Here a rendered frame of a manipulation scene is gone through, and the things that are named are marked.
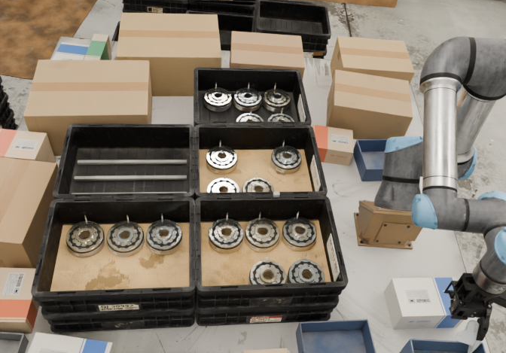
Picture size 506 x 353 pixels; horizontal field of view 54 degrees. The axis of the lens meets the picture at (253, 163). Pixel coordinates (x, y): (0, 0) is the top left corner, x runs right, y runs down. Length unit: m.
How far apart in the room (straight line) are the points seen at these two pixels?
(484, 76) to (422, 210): 0.37
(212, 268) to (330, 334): 0.40
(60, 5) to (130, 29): 1.96
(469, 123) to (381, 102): 0.57
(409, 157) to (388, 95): 0.48
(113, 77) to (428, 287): 1.28
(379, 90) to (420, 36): 2.11
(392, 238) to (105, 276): 0.90
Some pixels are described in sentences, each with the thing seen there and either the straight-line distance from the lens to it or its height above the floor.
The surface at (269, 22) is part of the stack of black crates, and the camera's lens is 2.98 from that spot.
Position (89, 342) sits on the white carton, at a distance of 1.43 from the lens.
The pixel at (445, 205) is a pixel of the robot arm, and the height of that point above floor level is 1.26.
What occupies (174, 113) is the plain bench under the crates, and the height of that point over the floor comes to 0.70.
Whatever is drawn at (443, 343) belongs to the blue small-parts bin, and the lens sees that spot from 1.51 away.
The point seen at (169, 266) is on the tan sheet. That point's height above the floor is 0.83.
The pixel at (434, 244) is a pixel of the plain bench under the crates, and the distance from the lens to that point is 1.83.
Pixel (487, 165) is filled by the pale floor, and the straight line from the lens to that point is 3.27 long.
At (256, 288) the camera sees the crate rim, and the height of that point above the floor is 0.93.
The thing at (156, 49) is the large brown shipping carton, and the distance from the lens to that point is 2.03.
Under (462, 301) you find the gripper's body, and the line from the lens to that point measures 1.28.
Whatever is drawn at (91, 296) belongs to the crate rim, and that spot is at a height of 0.93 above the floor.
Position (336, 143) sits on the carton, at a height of 0.77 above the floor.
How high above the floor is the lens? 2.09
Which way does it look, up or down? 48 degrees down
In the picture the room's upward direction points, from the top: 8 degrees clockwise
